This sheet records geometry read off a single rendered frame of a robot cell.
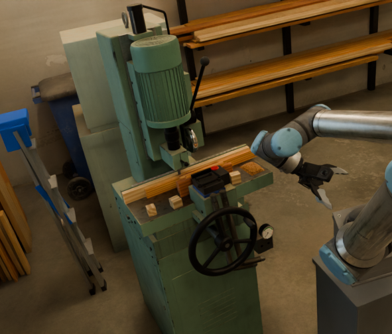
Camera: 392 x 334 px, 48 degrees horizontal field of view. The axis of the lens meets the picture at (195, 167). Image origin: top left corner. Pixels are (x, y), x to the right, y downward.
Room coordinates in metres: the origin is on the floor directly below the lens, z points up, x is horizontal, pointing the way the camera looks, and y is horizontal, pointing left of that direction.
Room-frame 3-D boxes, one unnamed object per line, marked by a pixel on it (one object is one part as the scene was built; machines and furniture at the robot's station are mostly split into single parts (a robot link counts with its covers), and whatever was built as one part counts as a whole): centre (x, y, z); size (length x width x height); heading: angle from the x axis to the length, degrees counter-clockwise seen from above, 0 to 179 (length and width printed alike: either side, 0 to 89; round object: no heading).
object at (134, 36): (1.72, 0.12, 1.54); 0.08 x 0.08 x 0.17; 22
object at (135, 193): (1.63, 0.03, 0.93); 0.60 x 0.02 x 0.05; 112
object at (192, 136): (1.76, 0.00, 1.02); 0.12 x 0.03 x 0.12; 22
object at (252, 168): (1.62, -0.24, 0.91); 0.10 x 0.07 x 0.02; 22
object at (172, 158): (1.61, 0.08, 1.03); 0.14 x 0.07 x 0.09; 22
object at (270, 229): (1.49, -0.25, 0.65); 0.06 x 0.04 x 0.08; 112
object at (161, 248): (1.71, 0.12, 0.76); 0.57 x 0.45 x 0.09; 22
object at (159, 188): (1.65, -0.06, 0.92); 0.60 x 0.02 x 0.04; 112
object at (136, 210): (1.51, -0.02, 0.87); 0.61 x 0.30 x 0.06; 112
